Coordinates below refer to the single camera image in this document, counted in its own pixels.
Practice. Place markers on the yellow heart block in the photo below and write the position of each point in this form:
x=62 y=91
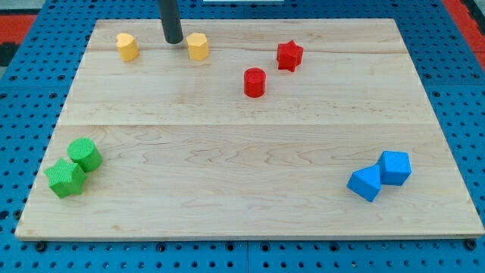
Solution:
x=127 y=47

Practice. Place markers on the yellow hexagon block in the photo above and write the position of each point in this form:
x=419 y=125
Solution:
x=197 y=46

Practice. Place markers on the green cylinder block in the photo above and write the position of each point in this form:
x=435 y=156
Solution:
x=84 y=152

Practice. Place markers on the black cylindrical robot arm tip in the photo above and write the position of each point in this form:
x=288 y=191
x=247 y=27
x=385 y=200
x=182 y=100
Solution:
x=170 y=21

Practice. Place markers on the blue cube block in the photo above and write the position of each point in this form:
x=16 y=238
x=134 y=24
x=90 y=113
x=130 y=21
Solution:
x=395 y=167

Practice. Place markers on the green star block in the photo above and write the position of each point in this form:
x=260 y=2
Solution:
x=65 y=178

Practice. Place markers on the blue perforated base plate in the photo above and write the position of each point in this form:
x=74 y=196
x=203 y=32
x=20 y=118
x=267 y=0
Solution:
x=37 y=81

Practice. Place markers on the red cylinder block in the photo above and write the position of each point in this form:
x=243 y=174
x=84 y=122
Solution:
x=254 y=82

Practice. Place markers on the wooden board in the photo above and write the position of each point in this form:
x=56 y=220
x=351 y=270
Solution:
x=187 y=155

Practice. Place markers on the blue triangular block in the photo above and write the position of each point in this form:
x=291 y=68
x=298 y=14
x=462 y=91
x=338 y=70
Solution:
x=366 y=182

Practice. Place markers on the red star block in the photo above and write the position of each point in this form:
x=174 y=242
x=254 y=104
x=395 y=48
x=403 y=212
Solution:
x=289 y=56

